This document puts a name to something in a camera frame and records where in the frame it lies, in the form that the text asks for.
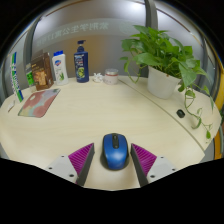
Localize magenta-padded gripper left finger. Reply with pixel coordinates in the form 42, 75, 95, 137
45, 142, 96, 187

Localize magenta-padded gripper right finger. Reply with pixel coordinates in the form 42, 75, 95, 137
130, 143, 177, 188

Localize blue and black computer mouse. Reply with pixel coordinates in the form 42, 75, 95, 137
100, 132, 130, 171

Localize pastel patterned mouse pad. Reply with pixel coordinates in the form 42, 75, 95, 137
17, 87, 62, 119

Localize small black object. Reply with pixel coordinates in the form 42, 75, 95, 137
176, 108, 186, 119

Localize small white blister packet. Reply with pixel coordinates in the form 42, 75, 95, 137
7, 99, 17, 113

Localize green plant in white pot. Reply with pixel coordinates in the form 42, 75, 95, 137
119, 24, 216, 141

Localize clear bottle with green label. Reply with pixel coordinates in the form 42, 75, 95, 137
25, 62, 37, 93

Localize small white flower ornament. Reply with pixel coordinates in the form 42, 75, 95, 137
92, 72, 104, 84

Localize white bottle with blue cap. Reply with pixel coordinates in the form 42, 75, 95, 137
51, 50, 70, 86

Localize brown cracker box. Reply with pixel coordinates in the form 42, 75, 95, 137
30, 51, 55, 92

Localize green white blue tube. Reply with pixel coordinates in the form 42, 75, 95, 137
9, 51, 25, 103

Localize small jar with pink lid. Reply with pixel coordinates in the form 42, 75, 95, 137
103, 68, 120, 85

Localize dark blue pump bottle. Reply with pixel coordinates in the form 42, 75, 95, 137
73, 39, 90, 84

